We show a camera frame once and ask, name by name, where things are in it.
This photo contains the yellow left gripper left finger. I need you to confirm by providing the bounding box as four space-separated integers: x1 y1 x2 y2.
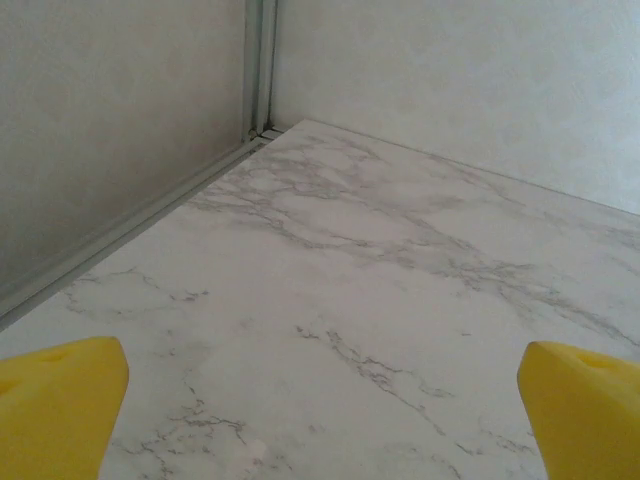
0 335 131 480

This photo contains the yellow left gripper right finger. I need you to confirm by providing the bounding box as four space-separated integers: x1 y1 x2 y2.
517 340 640 480

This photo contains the aluminium frame side rail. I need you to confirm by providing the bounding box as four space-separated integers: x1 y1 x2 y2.
0 128 287 332

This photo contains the aluminium frame post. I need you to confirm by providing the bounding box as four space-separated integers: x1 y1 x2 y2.
242 0 279 140

